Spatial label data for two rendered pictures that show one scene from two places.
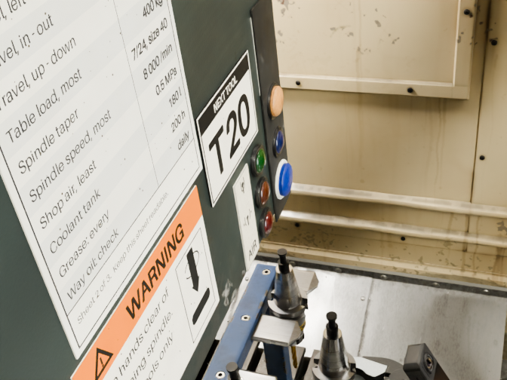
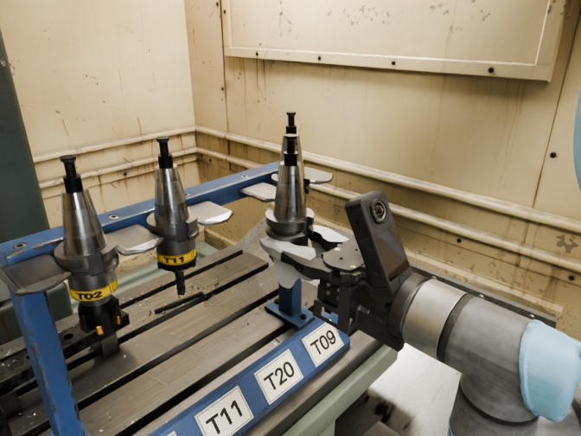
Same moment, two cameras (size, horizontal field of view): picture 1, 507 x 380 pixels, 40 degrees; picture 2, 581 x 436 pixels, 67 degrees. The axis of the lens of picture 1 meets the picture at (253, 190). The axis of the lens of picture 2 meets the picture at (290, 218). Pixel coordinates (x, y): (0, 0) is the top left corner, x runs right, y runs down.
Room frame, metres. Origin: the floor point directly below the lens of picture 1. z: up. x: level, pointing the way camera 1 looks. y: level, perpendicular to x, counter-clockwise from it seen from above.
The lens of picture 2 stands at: (0.14, -0.26, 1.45)
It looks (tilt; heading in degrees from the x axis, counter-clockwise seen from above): 24 degrees down; 20
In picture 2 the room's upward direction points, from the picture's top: straight up
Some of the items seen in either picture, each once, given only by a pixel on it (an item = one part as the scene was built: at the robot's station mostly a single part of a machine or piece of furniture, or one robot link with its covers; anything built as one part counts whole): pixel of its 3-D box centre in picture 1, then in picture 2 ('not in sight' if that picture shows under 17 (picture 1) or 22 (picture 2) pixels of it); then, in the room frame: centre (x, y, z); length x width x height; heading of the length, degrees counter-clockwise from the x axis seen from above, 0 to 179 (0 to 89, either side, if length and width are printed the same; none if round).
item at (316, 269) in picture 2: not in sight; (316, 263); (0.58, -0.13, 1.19); 0.09 x 0.05 x 0.02; 80
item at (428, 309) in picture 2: not in sight; (435, 316); (0.55, -0.27, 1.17); 0.08 x 0.05 x 0.08; 157
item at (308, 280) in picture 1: (297, 281); (313, 176); (0.82, -0.05, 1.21); 0.07 x 0.05 x 0.01; 67
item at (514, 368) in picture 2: not in sight; (510, 356); (0.52, -0.34, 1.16); 0.11 x 0.08 x 0.09; 67
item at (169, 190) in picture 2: not in sight; (169, 192); (0.57, 0.06, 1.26); 0.04 x 0.04 x 0.07
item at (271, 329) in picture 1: (278, 330); (266, 193); (0.72, -0.01, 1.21); 0.07 x 0.05 x 0.01; 67
